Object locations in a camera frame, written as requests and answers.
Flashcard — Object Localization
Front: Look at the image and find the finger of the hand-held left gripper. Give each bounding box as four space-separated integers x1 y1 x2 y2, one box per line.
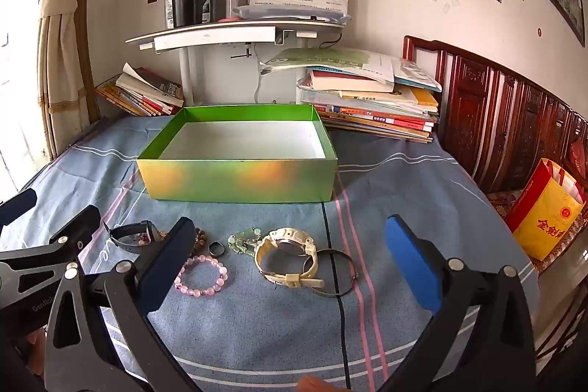
0 205 102 280
0 189 38 230

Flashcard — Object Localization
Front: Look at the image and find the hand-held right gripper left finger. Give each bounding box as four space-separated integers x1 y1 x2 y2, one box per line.
43 216 203 392

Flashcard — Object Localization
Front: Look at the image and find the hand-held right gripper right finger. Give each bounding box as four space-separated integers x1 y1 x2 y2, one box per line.
377 215 538 392

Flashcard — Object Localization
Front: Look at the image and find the red and pink bead bracelet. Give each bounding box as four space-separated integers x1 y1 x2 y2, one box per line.
154 228 206 252

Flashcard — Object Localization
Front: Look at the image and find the black wristwatch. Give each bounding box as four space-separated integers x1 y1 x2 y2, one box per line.
108 221 159 256

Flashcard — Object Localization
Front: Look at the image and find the green jade pendant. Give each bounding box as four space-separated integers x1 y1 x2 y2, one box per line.
227 228 263 256

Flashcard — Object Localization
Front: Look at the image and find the green cardboard box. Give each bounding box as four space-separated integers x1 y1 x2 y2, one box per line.
136 105 338 204

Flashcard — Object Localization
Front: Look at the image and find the cream wristwatch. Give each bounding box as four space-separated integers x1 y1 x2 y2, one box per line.
254 227 326 289

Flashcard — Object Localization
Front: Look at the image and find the person's left hand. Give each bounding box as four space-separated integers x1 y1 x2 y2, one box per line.
18 328 49 377

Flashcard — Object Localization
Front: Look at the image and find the person's right hand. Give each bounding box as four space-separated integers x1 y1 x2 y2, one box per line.
294 375 332 392

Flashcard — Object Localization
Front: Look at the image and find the silver bangle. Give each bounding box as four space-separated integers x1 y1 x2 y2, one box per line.
303 249 359 297

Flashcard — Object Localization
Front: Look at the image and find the blue striped blanket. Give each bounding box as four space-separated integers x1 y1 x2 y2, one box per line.
0 112 540 392

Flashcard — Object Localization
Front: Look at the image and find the window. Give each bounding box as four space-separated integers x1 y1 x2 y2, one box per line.
0 0 56 191

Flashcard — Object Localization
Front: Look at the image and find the red yellow box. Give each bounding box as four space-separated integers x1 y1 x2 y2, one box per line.
504 158 586 262

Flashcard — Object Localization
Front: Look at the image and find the small stack of books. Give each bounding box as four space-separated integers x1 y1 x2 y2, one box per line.
94 62 184 117

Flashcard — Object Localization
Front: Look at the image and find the large stack of books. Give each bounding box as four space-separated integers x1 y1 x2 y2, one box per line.
259 47 444 143

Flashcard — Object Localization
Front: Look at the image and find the beige curtain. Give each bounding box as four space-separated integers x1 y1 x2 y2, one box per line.
39 0 99 158

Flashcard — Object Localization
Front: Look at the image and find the dark red wooden headboard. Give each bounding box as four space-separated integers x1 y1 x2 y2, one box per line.
403 35 588 237

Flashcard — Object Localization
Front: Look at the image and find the clear plastic folder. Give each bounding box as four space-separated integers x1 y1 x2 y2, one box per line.
232 4 352 25

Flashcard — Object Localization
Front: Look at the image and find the thin black cord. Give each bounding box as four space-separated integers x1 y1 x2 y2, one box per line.
322 204 347 379

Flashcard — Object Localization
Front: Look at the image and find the white power cable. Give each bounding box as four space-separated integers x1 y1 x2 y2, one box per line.
254 68 276 104

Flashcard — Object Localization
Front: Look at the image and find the white wall shelf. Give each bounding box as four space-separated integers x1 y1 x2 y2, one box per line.
125 19 347 105

